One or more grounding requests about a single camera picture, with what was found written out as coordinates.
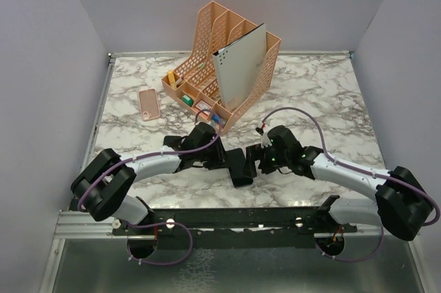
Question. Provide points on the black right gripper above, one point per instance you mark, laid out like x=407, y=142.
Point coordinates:
x=253, y=153

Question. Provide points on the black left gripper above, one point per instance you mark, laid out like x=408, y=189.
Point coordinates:
x=220, y=157

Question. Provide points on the black smartphone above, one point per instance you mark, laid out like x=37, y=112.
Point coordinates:
x=236, y=166

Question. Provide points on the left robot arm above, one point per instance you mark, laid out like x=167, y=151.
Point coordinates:
x=102, y=187

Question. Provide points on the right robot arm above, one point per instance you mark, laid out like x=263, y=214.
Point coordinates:
x=391, y=199

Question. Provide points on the pink phone case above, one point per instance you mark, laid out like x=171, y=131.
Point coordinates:
x=149, y=105

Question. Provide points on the blue grey round stamp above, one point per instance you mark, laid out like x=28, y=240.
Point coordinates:
x=218, y=120

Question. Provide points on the red white staples box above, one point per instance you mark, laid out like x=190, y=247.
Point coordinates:
x=204, y=107

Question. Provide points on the green stamp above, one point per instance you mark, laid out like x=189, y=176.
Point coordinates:
x=187, y=100

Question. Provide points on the peach plastic desk organizer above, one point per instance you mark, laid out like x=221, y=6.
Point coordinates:
x=217, y=27

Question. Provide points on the grey folder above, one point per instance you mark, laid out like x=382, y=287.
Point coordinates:
x=237, y=64

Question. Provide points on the yellow item in organizer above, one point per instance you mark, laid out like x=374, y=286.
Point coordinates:
x=172, y=79

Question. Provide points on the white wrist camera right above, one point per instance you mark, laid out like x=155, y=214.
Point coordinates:
x=265, y=141

